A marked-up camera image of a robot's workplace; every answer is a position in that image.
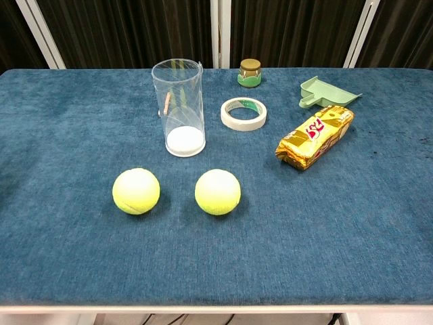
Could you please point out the yellow tennis ball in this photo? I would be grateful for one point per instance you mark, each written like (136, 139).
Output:
(136, 191)
(218, 192)

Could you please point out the clear plastic tube container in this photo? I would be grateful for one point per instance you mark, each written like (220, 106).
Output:
(189, 101)

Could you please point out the white masking tape roll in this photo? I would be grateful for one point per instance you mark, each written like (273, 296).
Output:
(226, 120)

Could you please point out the short wooden pencil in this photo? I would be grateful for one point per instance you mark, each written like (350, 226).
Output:
(166, 104)

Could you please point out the small green jar, gold lid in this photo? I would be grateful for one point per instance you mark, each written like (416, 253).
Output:
(250, 72)

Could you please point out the gold foil snack package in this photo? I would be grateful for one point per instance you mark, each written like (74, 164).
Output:
(314, 139)

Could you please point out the blue velvet table cloth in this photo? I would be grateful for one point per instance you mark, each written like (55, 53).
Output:
(304, 237)

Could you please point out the light green plastic dustpan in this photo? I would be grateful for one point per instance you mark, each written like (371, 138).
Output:
(324, 93)

